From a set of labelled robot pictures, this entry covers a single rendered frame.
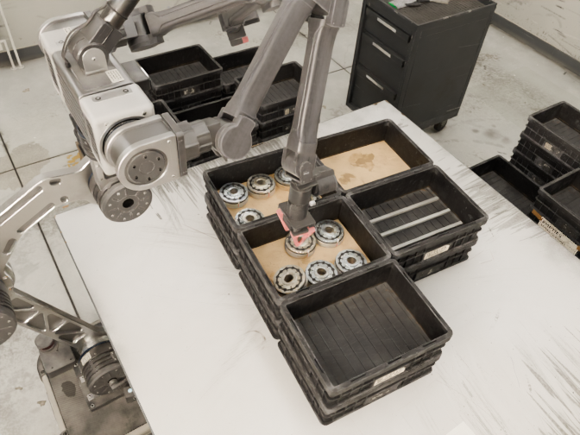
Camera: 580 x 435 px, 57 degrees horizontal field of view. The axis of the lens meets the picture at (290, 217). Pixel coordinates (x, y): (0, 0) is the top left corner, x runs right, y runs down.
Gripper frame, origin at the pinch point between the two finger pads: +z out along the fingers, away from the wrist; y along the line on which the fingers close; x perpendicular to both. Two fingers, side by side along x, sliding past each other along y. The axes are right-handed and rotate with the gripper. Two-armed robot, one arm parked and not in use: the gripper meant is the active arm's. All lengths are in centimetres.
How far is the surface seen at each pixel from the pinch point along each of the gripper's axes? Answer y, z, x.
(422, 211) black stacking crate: 10, 22, -61
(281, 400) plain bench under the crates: -27.2, 37.9, 13.1
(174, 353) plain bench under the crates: 0, 39, 36
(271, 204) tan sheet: 34.1, 23.5, -11.6
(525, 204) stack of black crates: 30, 73, -162
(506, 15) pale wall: 221, 80, -331
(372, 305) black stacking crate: -17.0, 23.4, -21.7
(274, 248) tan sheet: 15.8, 23.9, -3.8
